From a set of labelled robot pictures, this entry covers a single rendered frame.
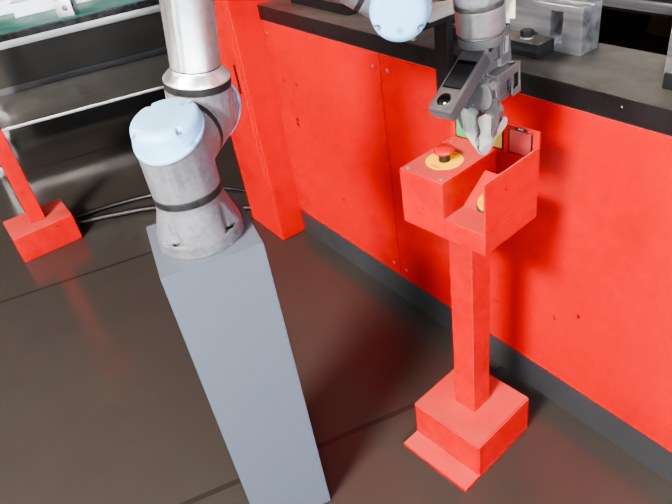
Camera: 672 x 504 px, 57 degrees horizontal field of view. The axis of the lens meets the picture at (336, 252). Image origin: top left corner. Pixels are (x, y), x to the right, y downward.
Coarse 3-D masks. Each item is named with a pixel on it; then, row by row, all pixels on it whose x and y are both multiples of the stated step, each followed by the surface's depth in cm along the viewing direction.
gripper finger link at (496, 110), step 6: (492, 96) 98; (492, 102) 98; (498, 102) 98; (492, 108) 98; (498, 108) 98; (492, 114) 99; (498, 114) 98; (492, 120) 100; (498, 120) 99; (492, 126) 101; (498, 126) 101; (492, 132) 101
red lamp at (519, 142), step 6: (510, 132) 113; (516, 132) 112; (522, 132) 111; (510, 138) 113; (516, 138) 112; (522, 138) 111; (528, 138) 110; (510, 144) 114; (516, 144) 113; (522, 144) 112; (528, 144) 111; (510, 150) 115; (516, 150) 114; (522, 150) 113; (528, 150) 112
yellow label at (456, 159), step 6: (432, 156) 119; (450, 156) 118; (456, 156) 118; (462, 156) 117; (426, 162) 118; (432, 162) 117; (438, 162) 117; (450, 162) 116; (456, 162) 116; (462, 162) 116; (432, 168) 116; (438, 168) 115; (444, 168) 115; (450, 168) 114
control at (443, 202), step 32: (512, 128) 112; (416, 160) 119; (480, 160) 116; (416, 192) 117; (448, 192) 113; (480, 192) 117; (512, 192) 110; (416, 224) 122; (448, 224) 115; (480, 224) 112; (512, 224) 114
